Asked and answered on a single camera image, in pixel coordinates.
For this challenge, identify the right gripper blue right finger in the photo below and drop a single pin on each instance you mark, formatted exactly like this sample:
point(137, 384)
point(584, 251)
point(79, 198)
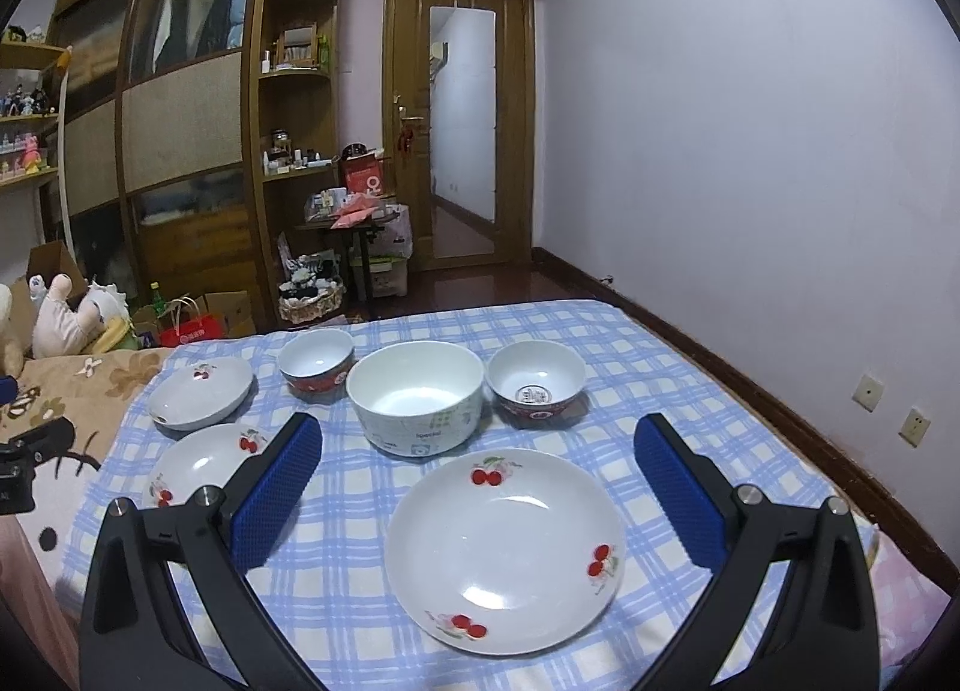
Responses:
point(822, 632)

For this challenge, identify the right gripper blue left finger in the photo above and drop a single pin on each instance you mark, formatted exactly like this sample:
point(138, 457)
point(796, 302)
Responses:
point(135, 633)

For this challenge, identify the small cherry plate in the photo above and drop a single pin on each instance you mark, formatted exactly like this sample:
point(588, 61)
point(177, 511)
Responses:
point(200, 395)
point(208, 456)

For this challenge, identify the red rimmed plain bowl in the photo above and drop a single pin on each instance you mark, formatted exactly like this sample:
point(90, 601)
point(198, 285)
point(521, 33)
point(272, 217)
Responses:
point(317, 361)

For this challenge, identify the large cherry plate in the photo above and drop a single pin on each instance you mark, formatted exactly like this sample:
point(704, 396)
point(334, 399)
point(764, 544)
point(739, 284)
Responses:
point(504, 553)

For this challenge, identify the large white serving bowl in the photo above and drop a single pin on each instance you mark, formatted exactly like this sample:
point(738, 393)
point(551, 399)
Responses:
point(418, 399)

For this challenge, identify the red bowl with seal mark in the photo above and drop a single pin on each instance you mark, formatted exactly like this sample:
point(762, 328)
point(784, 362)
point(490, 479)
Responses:
point(536, 380)

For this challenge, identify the cream plush toy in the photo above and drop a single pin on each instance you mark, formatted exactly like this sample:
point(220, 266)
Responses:
point(12, 354)

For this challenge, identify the white plush toy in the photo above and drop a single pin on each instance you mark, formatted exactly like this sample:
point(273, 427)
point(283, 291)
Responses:
point(99, 323)

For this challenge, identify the cardboard box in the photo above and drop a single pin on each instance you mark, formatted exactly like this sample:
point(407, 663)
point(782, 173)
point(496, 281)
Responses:
point(47, 260)

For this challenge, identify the green glass bottle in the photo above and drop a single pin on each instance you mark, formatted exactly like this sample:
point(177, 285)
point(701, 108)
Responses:
point(159, 303)

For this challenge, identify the red paper shopping bag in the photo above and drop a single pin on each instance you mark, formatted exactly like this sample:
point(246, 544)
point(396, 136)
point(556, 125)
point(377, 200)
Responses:
point(186, 321)

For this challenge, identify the wicker basket with items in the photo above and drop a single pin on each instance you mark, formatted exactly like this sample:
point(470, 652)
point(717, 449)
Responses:
point(313, 288)

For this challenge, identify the wooden wardrobe cabinet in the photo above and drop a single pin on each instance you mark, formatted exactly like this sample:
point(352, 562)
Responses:
point(162, 135)

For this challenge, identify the blue checked tablecloth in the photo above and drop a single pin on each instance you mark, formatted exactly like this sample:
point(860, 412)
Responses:
point(324, 583)

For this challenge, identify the small black side table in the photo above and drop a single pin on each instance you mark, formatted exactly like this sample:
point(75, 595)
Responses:
point(355, 239)

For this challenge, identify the red gift bag on table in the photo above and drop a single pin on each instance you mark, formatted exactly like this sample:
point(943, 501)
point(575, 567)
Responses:
point(362, 169)

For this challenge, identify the wooden door with mirror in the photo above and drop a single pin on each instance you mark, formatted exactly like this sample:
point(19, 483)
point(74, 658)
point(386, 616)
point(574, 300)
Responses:
point(459, 106)

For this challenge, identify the lower wall socket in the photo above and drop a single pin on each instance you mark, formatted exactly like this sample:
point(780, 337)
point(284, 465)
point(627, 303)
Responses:
point(914, 428)

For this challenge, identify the wall socket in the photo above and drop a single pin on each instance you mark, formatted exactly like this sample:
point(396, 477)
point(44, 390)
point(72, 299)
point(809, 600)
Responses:
point(868, 393)
point(914, 428)

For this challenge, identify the upper wall socket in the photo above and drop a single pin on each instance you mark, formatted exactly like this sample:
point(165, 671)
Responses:
point(868, 393)

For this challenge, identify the left wall shelf with figures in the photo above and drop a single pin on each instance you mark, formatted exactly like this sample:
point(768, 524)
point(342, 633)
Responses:
point(35, 76)

